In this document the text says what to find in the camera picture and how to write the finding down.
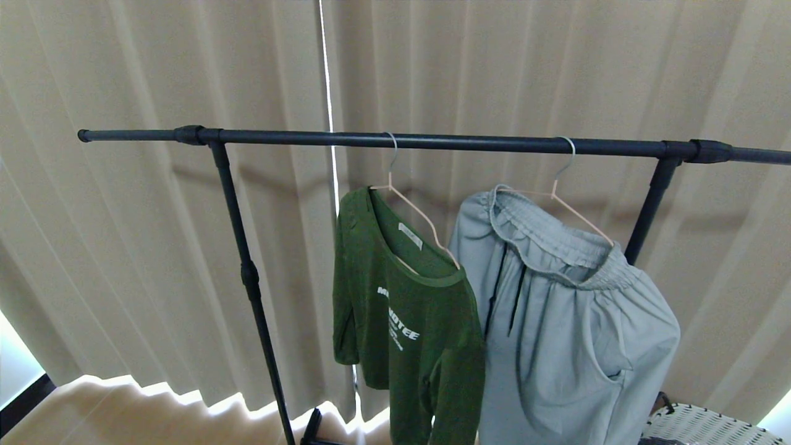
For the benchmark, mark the pink clothes hanger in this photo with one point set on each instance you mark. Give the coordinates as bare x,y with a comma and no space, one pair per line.
565,205
420,213

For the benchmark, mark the green long-sleeved shirt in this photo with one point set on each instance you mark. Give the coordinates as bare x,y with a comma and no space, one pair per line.
408,334

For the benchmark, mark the pale blue garment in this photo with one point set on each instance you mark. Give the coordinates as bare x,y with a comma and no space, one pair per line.
575,346

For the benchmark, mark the black clothes rack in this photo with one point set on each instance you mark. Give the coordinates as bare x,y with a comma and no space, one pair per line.
432,142

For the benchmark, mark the white laundry basket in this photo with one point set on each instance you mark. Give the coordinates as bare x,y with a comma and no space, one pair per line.
704,426

